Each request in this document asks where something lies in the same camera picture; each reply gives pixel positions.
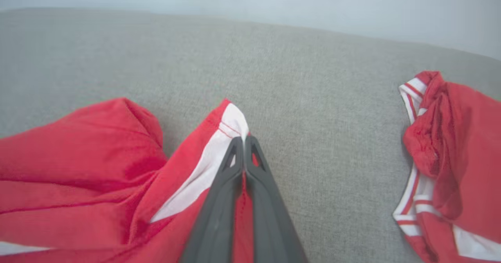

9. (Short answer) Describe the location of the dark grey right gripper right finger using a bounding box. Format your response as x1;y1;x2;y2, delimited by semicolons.
244;136;308;263

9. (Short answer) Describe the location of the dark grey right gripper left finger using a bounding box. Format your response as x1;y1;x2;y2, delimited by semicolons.
180;137;244;263

